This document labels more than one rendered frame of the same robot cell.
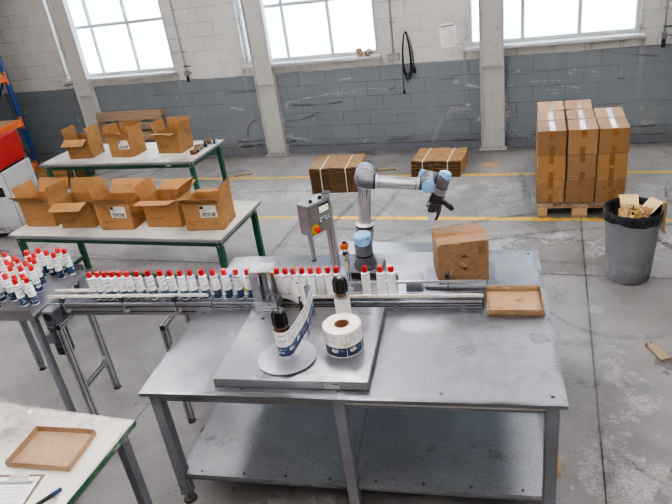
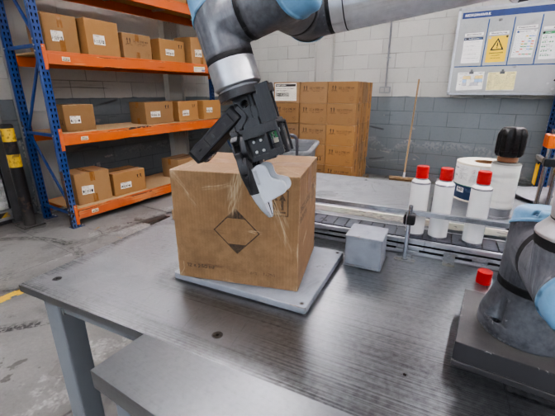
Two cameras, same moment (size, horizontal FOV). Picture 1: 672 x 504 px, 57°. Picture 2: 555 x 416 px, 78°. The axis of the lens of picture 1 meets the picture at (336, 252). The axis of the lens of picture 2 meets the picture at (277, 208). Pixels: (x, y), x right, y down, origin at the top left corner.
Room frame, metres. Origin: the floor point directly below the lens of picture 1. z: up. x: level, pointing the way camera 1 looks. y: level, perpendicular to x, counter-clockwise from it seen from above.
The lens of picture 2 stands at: (4.10, -0.52, 1.29)
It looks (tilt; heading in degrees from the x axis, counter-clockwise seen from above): 19 degrees down; 191
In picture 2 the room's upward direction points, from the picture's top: straight up
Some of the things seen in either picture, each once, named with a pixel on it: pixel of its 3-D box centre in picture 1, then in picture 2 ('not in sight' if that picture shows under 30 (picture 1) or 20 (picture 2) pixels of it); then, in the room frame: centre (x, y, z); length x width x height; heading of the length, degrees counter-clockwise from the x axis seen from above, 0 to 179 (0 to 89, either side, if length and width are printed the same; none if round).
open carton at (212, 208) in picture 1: (208, 202); not in sight; (4.86, 1.00, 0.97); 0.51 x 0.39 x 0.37; 164
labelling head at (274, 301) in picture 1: (265, 286); not in sight; (3.18, 0.44, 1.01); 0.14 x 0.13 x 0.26; 75
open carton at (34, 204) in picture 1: (43, 202); not in sight; (5.48, 2.63, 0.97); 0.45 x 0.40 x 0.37; 161
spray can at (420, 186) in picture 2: (392, 281); (418, 200); (3.09, -0.30, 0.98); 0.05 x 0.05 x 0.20
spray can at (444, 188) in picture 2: (381, 281); (442, 203); (3.10, -0.24, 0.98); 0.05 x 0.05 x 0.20
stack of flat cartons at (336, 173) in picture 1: (339, 173); not in sight; (7.42, -0.18, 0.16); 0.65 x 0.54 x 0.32; 74
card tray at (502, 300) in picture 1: (514, 299); not in sight; (2.91, -0.96, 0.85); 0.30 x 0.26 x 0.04; 75
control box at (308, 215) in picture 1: (315, 215); not in sight; (3.27, 0.09, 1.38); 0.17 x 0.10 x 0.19; 130
